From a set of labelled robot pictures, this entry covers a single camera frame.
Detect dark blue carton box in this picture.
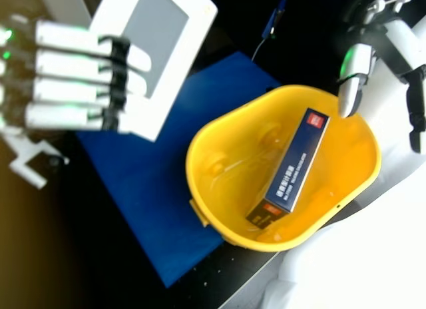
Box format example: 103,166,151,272
245,107,331,230

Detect white grey box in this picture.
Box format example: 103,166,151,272
89,0,219,143

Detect yellow plastic basin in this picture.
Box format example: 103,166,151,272
185,84,383,253

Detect blue flat board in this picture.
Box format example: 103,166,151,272
75,51,284,289

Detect blue plug with cable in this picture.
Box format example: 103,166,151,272
250,0,291,63

